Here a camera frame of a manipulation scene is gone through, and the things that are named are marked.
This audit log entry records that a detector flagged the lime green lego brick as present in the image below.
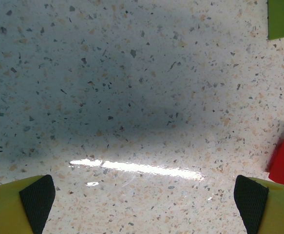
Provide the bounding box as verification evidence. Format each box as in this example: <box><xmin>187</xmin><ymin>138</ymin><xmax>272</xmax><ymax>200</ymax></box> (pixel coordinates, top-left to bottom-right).
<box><xmin>266</xmin><ymin>0</ymin><xmax>284</xmax><ymax>41</ymax></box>

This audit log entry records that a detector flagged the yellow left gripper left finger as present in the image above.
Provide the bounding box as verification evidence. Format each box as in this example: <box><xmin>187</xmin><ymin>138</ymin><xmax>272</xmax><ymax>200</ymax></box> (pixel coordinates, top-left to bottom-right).
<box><xmin>0</xmin><ymin>174</ymin><xmax>56</xmax><ymax>234</ymax></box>

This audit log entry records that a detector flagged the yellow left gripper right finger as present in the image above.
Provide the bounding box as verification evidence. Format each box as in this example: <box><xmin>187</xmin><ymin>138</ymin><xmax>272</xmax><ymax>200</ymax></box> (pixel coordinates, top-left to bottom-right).
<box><xmin>233</xmin><ymin>175</ymin><xmax>284</xmax><ymax>234</ymax></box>

